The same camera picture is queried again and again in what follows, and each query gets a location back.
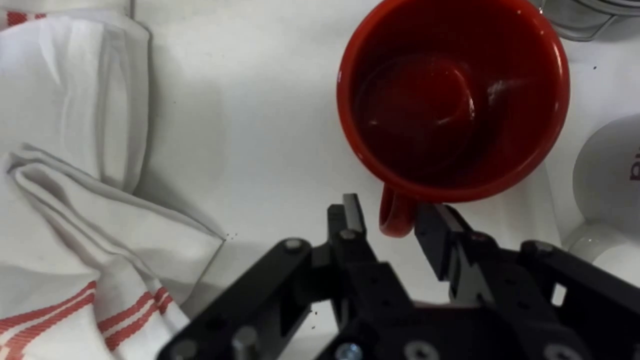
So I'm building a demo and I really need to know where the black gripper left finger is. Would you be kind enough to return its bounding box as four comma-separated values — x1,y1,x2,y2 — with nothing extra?
159,192,416,360

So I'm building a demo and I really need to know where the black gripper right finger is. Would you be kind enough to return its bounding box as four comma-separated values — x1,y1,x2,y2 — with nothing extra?
414,203,640,360

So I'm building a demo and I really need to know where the red cup with handle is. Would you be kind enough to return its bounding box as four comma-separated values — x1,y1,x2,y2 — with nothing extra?
335,0,572,240

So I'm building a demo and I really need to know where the white round table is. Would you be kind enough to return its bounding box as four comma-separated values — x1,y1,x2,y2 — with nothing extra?
0,0,640,360

